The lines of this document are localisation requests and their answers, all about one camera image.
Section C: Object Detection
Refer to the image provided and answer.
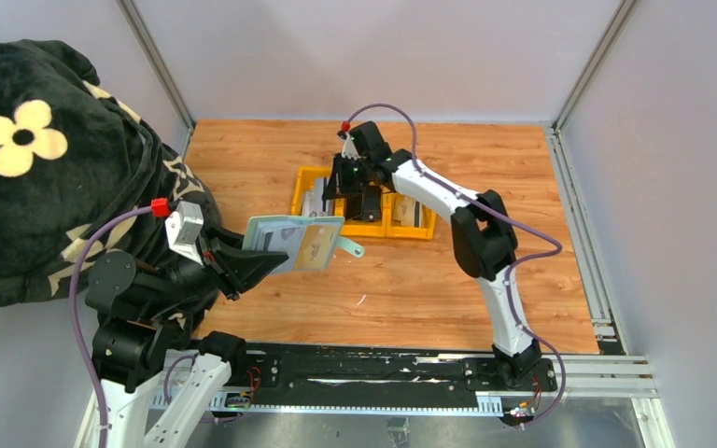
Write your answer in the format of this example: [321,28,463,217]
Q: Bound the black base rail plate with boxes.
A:
[176,340,559,411]

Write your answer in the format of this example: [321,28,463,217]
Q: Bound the aluminium frame post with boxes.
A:
[116,0,196,134]
[553,0,641,133]

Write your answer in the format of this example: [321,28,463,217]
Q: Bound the left aluminium frame post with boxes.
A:
[116,0,196,134]

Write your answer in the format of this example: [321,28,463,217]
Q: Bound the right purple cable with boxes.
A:
[340,103,567,427]

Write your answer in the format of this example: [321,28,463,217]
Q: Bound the right aluminium frame post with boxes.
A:
[553,0,641,133]

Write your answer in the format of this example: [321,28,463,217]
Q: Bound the silver cards in left bin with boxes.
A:
[301,177,334,217]

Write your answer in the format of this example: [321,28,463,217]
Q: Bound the beige cards in right bin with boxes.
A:
[392,194,427,228]

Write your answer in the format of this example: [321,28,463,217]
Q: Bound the green card holder wallet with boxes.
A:
[242,215,365,274]

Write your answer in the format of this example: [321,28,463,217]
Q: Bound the right yellow bin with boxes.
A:
[383,191,438,241]

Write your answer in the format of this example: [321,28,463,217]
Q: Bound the middle yellow bin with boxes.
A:
[334,185,390,238]

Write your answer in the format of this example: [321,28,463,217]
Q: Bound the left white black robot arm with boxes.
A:
[85,229,289,447]

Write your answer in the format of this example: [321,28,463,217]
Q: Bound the black floral blanket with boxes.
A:
[0,39,221,308]

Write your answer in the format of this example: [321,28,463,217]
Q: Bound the purple cable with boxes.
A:
[340,103,567,427]
[68,199,171,448]

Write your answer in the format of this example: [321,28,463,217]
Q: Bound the black card holder in bin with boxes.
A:
[344,186,383,222]

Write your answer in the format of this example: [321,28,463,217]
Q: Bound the left yellow bin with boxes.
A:
[290,166,344,239]

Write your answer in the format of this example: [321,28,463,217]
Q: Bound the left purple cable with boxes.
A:
[68,199,171,448]

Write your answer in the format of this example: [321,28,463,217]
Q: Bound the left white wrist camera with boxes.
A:
[164,201,204,266]

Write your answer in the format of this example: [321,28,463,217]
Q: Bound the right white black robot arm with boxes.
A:
[323,121,550,389]

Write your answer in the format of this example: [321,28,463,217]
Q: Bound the yellow bin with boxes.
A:
[334,185,390,238]
[290,166,344,239]
[383,191,438,241]

